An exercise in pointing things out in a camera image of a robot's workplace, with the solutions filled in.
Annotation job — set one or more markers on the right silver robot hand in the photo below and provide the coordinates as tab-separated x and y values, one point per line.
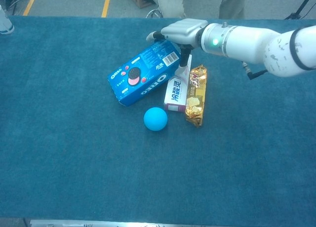
182	30

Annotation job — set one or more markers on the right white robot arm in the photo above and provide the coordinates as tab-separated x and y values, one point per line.
254	44

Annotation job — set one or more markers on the black tripod stand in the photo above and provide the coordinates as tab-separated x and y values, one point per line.
300	8

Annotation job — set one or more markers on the white toothpaste box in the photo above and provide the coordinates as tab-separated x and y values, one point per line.
175	93

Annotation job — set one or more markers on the teal carpet table cover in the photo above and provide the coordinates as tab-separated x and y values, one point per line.
74	150

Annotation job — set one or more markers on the yellow floor tape stripe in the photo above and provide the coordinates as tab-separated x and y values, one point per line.
106	6

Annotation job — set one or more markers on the large blue foam ball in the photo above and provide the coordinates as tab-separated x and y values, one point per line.
155	119

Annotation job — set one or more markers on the seated person in khaki trousers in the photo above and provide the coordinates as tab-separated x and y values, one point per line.
172	2

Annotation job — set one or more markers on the blue Oreo cookie box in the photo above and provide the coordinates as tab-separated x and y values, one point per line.
145	74

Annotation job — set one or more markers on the gold foil snack packet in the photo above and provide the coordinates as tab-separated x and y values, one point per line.
196	98

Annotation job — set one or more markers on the black stool with chrome base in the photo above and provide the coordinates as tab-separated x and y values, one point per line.
154	13

